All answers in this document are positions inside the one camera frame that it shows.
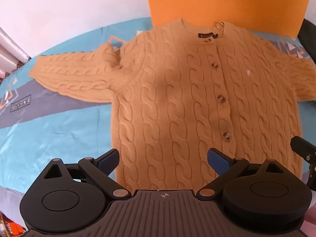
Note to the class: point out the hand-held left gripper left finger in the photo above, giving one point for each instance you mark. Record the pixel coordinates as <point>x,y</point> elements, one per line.
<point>109,158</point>

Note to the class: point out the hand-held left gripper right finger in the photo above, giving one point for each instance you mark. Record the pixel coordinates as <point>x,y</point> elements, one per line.
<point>217,161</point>

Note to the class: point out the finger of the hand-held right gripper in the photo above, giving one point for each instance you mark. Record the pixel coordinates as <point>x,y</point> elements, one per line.
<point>303,148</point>

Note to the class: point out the blue patterned bed sheet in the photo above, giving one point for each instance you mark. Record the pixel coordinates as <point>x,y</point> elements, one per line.
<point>56,133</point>

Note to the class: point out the dark object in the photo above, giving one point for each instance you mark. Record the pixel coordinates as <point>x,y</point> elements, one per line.
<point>308,38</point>

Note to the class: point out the pale pink curtain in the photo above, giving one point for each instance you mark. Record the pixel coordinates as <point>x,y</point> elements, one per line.
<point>11,51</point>

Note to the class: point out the orange headboard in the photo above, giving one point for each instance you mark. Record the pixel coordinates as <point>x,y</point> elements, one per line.
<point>227,2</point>

